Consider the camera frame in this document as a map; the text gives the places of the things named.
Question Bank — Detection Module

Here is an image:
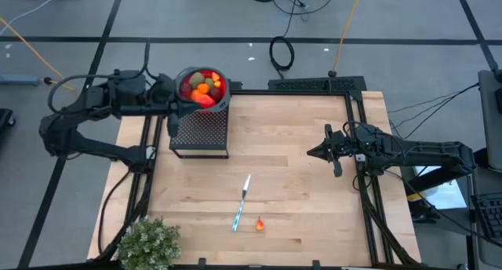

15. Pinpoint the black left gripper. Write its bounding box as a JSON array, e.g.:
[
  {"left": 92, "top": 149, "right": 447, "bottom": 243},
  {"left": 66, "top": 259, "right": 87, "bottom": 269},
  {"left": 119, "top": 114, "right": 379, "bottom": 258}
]
[{"left": 147, "top": 73, "right": 202, "bottom": 138}]

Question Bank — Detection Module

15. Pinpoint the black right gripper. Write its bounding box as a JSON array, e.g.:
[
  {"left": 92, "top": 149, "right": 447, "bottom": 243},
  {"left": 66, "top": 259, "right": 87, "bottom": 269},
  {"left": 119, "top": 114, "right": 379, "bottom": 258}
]
[{"left": 306, "top": 123, "right": 368, "bottom": 179}]

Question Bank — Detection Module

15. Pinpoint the orange red bell pepper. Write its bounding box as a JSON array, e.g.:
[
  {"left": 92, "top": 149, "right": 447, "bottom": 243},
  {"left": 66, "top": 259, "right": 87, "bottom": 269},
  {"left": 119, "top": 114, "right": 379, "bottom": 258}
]
[{"left": 190, "top": 89, "right": 217, "bottom": 109}]

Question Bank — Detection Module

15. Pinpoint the red colander with grey rim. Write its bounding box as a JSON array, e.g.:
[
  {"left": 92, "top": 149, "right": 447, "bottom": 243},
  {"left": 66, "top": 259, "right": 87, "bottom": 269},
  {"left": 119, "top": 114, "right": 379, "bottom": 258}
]
[{"left": 174, "top": 67, "right": 231, "bottom": 114}]

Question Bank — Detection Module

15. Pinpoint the black perforated metal shelf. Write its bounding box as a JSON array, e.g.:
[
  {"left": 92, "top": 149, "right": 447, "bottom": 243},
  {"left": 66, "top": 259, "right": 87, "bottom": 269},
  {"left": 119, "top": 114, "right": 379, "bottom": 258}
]
[{"left": 169, "top": 103, "right": 231, "bottom": 160}]

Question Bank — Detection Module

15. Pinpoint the black vented box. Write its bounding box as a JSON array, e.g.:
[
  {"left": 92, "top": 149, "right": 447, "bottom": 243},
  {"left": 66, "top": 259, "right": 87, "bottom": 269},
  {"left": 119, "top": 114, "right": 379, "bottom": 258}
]
[{"left": 267, "top": 75, "right": 368, "bottom": 93}]

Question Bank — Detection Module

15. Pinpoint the green artificial potted plant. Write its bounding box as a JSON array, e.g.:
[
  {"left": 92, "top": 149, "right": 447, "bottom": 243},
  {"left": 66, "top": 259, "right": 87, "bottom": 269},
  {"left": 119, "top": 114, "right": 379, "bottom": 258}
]
[{"left": 116, "top": 216, "right": 183, "bottom": 270}]

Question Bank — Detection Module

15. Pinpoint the grey workstation desk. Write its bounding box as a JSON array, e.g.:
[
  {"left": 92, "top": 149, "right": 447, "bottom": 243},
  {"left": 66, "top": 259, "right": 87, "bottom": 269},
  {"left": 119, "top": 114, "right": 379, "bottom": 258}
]
[{"left": 468, "top": 67, "right": 502, "bottom": 269}]

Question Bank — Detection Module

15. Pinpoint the black keyboard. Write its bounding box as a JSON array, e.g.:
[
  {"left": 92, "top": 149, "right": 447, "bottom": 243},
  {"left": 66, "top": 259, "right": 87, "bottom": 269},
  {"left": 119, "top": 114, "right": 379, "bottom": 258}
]
[{"left": 470, "top": 193, "right": 502, "bottom": 242}]

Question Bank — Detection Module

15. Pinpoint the black floor object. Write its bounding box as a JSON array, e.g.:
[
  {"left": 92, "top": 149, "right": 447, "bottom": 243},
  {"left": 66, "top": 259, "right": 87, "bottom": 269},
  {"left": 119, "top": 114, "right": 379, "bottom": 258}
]
[{"left": 0, "top": 108, "right": 16, "bottom": 130}]

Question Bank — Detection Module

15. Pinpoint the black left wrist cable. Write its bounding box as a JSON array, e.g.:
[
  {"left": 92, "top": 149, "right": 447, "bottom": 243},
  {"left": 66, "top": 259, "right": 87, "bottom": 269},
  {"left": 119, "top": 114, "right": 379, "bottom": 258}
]
[{"left": 47, "top": 40, "right": 160, "bottom": 115}]

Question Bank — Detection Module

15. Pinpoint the black aluminium table frame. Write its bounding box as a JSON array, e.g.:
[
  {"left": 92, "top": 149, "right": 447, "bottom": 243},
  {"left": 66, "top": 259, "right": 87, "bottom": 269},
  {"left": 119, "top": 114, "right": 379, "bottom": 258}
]
[{"left": 86, "top": 75, "right": 423, "bottom": 270}]

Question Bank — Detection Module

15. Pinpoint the black power cable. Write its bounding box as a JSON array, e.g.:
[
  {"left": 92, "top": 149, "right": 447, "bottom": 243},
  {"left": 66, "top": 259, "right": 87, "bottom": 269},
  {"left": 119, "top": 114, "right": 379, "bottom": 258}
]
[{"left": 268, "top": 0, "right": 301, "bottom": 77}]

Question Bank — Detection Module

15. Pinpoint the knife with teal handle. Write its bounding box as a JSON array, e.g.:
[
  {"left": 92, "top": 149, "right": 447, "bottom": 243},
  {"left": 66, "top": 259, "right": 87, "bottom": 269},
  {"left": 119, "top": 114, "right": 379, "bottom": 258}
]
[{"left": 231, "top": 173, "right": 253, "bottom": 233}]

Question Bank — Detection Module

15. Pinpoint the yellow cable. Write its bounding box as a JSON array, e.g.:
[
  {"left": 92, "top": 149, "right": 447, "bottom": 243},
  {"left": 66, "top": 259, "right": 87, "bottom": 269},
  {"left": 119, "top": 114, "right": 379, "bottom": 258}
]
[
  {"left": 0, "top": 16, "right": 76, "bottom": 93},
  {"left": 328, "top": 0, "right": 365, "bottom": 78}
]

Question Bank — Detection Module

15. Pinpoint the black left base cable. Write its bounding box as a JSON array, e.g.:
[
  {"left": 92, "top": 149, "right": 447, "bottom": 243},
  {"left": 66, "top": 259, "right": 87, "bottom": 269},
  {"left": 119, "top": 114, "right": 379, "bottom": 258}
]
[{"left": 96, "top": 168, "right": 133, "bottom": 256}]

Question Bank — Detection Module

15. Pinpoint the grey floor rail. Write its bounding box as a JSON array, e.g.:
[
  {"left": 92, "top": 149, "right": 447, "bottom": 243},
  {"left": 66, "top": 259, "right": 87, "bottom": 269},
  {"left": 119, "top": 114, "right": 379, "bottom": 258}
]
[{"left": 0, "top": 74, "right": 42, "bottom": 86}]

